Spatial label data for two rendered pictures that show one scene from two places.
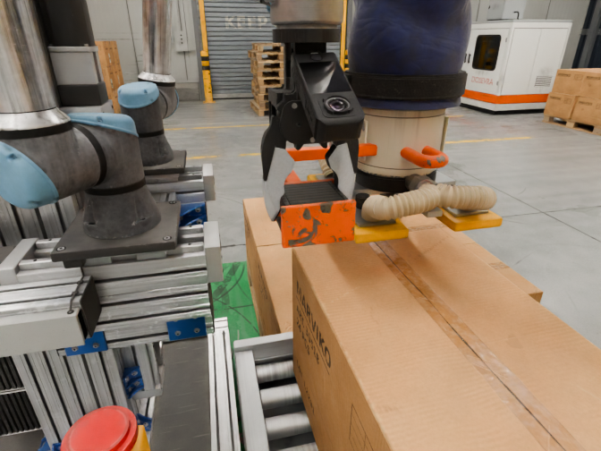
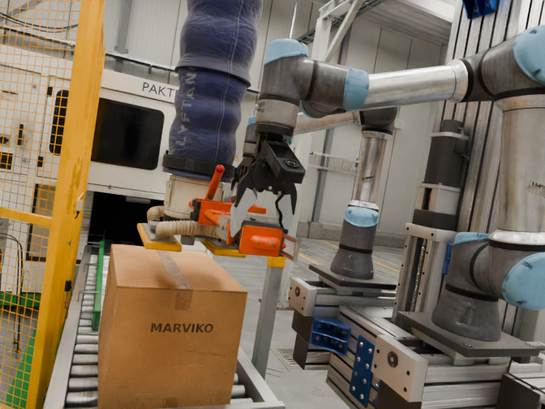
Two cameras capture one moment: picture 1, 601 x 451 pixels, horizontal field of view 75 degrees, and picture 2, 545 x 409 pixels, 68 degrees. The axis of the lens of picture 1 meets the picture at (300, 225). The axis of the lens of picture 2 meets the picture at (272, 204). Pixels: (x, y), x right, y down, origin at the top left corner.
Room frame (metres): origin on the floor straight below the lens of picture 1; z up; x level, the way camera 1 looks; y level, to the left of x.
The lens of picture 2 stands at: (2.11, -0.16, 1.30)
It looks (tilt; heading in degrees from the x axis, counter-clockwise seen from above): 3 degrees down; 171
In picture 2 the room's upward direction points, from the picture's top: 9 degrees clockwise
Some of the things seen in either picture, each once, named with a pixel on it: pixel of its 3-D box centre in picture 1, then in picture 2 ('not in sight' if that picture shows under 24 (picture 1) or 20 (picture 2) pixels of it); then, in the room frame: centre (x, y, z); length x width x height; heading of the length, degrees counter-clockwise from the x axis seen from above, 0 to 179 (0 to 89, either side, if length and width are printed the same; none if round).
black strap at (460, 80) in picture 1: (401, 81); (199, 166); (0.79, -0.19, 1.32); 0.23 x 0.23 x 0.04
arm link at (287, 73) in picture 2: not in sight; (285, 74); (1.36, -0.05, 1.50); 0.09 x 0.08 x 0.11; 88
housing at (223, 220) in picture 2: not in sight; (234, 228); (1.24, -0.09, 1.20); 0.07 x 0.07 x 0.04; 13
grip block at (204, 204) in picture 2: not in sight; (212, 212); (1.03, -0.14, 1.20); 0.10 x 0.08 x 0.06; 103
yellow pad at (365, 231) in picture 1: (350, 194); (216, 237); (0.77, -0.10, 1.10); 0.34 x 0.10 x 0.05; 13
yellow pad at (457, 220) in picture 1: (431, 186); (157, 231); (0.81, -0.29, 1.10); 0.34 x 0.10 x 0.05; 13
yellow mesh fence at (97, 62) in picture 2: not in sight; (78, 191); (-0.69, -0.97, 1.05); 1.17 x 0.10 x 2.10; 13
